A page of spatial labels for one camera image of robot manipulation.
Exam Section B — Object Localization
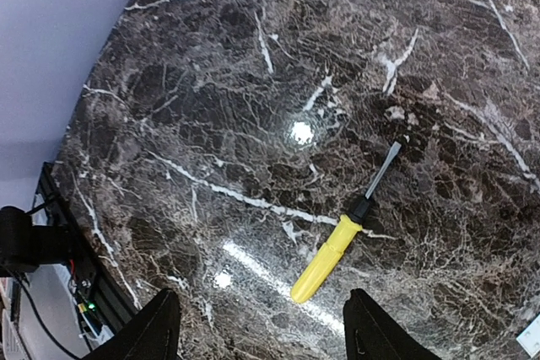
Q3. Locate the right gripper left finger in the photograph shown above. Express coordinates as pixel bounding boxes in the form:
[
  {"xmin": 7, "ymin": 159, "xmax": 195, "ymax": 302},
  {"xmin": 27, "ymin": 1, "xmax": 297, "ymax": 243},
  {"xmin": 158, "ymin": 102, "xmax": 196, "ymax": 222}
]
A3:
[{"xmin": 83, "ymin": 288, "xmax": 181, "ymax": 360}]

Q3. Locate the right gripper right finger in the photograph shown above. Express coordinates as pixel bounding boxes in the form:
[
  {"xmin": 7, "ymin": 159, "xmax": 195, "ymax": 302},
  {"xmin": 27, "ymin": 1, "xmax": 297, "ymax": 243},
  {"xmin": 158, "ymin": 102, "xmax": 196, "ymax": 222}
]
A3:
[{"xmin": 343, "ymin": 288, "xmax": 440, "ymax": 360}]

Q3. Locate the yellow handled screwdriver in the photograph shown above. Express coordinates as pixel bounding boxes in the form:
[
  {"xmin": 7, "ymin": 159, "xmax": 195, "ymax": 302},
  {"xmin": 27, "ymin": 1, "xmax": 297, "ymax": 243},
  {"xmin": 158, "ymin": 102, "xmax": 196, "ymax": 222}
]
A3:
[{"xmin": 290, "ymin": 142, "xmax": 402, "ymax": 304}]

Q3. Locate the white battery compartment cover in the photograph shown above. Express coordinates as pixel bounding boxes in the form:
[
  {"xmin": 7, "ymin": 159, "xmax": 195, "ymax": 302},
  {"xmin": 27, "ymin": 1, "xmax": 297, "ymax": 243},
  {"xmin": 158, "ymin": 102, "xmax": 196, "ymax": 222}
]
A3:
[{"xmin": 516, "ymin": 315, "xmax": 540, "ymax": 357}]

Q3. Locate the black front table rail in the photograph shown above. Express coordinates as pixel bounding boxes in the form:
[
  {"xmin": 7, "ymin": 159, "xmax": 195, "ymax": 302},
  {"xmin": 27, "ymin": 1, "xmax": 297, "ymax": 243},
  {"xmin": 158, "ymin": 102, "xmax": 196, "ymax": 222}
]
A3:
[{"xmin": 36, "ymin": 163, "xmax": 138, "ymax": 334}]

